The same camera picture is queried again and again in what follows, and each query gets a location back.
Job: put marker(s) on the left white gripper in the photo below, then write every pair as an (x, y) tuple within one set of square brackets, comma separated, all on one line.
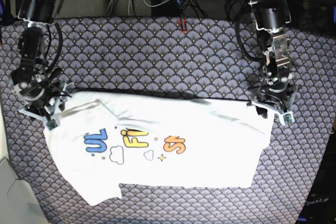
[(277, 98)]

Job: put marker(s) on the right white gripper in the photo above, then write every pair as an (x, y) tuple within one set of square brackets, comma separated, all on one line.
[(41, 103)]

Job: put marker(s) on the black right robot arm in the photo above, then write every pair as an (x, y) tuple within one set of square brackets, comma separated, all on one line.
[(35, 81)]

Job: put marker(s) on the fan-patterned grey tablecloth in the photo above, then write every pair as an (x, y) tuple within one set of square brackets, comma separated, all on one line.
[(152, 56)]

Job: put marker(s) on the white printed T-shirt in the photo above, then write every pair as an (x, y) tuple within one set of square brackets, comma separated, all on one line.
[(107, 139)]

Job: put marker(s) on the red table clamp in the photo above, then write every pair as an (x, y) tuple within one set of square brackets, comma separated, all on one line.
[(182, 23)]

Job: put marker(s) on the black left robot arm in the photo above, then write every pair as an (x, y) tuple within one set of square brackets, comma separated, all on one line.
[(270, 18)]

